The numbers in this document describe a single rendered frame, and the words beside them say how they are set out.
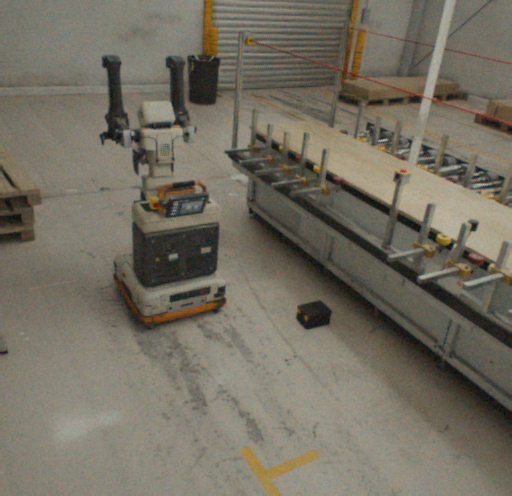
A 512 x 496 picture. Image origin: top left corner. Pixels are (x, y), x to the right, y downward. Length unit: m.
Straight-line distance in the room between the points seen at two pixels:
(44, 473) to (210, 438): 0.81
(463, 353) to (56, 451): 2.39
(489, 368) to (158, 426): 1.94
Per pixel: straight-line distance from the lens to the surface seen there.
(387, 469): 3.16
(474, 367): 3.71
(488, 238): 3.59
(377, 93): 10.66
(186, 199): 3.42
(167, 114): 3.74
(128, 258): 4.08
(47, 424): 3.27
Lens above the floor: 2.28
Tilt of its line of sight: 28 degrees down
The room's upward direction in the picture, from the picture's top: 5 degrees clockwise
